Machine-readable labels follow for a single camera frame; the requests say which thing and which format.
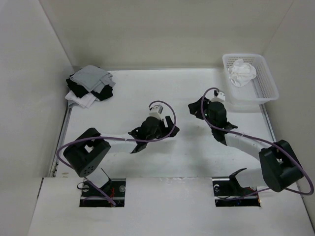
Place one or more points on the black folded tank top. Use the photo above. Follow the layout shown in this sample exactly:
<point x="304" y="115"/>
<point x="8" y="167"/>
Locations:
<point x="80" y="91"/>

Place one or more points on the grey folded tank top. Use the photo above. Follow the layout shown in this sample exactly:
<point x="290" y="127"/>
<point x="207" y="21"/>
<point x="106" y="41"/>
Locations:
<point x="93" y="78"/>

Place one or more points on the white plastic basket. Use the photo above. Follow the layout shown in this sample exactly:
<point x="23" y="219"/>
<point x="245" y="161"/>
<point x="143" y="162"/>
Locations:
<point x="259" y="90"/>

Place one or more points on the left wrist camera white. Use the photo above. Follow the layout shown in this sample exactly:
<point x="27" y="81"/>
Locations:
<point x="156" y="111"/>

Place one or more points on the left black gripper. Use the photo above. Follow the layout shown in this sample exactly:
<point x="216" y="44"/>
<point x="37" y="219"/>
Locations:
<point x="165" y="130"/>

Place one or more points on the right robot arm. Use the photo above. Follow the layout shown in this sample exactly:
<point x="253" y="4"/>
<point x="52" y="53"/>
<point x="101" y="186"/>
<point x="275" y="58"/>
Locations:
<point x="276" y="170"/>

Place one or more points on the white folded tank top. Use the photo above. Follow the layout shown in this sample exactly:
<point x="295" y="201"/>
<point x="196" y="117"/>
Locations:
<point x="85" y="102"/>

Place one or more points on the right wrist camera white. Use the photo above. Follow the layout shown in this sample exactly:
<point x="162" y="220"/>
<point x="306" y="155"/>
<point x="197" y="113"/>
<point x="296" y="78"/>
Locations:
<point x="219" y="96"/>

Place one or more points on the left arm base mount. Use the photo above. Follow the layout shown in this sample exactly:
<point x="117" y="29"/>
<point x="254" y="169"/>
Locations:
<point x="115" y="189"/>

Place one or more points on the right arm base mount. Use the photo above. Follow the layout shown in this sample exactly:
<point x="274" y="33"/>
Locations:
<point x="229" y="193"/>

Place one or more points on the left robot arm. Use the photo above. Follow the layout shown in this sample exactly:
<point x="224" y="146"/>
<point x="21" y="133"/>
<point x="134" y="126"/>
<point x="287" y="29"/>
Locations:
<point x="89" y="150"/>

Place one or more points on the white tank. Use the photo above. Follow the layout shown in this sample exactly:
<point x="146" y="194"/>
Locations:
<point x="85" y="102"/>
<point x="241" y="73"/>

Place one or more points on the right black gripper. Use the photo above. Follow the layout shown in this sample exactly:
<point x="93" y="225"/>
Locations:
<point x="196" y="106"/>

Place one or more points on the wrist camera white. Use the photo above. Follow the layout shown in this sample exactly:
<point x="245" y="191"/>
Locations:
<point x="219" y="96"/>
<point x="156" y="111"/>

